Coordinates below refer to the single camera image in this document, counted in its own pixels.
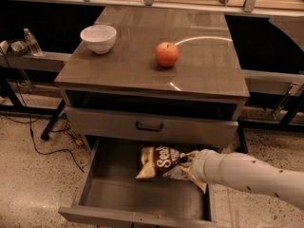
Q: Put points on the black drawer handle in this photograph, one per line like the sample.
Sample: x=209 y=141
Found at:
x=149 y=128

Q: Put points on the grey drawer cabinet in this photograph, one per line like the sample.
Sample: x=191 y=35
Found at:
x=205 y=83

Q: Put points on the small dish with wrappers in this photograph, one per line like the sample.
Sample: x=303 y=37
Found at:
x=14 y=48

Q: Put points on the clear plastic water bottle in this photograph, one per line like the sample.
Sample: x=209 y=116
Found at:
x=32 y=43

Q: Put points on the open grey middle drawer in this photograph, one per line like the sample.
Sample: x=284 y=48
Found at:
x=111 y=196

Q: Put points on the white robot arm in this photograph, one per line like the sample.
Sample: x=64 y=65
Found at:
x=245 y=173

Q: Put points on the white ceramic bowl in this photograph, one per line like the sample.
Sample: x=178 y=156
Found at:
x=99 y=38

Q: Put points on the red apple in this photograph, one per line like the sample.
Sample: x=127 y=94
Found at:
x=167 y=54

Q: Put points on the closed grey top drawer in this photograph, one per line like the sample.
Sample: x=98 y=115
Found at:
x=118 y=124

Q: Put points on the brown chip bag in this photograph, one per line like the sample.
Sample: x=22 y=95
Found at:
x=156 y=161

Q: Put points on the grey right bench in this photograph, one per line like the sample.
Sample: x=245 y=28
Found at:
x=274 y=83

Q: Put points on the grey side bench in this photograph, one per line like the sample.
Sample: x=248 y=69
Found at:
x=49 y=61

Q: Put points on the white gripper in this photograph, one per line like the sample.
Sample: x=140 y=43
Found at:
x=200 y=167

